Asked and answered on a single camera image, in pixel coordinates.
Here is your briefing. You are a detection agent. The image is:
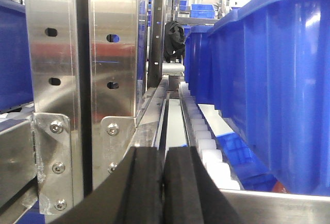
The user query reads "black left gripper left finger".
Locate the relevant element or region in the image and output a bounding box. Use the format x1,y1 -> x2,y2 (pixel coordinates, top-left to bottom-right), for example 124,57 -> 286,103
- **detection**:
54,147 -> 162,223

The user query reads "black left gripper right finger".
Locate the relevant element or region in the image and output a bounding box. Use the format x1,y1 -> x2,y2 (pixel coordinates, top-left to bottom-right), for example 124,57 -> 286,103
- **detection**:
163,147 -> 242,223

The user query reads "large blue plastic bin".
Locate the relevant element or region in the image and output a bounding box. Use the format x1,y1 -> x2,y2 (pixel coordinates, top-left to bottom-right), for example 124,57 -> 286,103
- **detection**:
208,0 -> 329,196

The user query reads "blue bin at left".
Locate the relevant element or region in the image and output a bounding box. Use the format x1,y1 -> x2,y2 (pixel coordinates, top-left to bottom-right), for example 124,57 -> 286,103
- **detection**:
1,0 -> 33,112

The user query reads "distant blue bin on shelf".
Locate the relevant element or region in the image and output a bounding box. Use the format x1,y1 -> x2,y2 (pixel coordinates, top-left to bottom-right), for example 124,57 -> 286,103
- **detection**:
190,4 -> 215,19

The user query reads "white roller track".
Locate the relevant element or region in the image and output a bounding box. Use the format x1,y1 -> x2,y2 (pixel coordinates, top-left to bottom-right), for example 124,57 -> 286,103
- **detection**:
178,81 -> 244,190

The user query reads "black hanging cloth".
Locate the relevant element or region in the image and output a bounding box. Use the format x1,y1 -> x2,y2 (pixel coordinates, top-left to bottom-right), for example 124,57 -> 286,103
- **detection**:
163,21 -> 185,63

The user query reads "steel perforated rack upright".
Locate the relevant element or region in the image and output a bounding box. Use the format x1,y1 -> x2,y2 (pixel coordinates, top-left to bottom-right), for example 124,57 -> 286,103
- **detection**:
25,0 -> 84,220

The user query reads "steel front shelf rail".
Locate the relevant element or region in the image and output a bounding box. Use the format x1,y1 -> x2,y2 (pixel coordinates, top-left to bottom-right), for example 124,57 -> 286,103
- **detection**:
221,189 -> 329,223

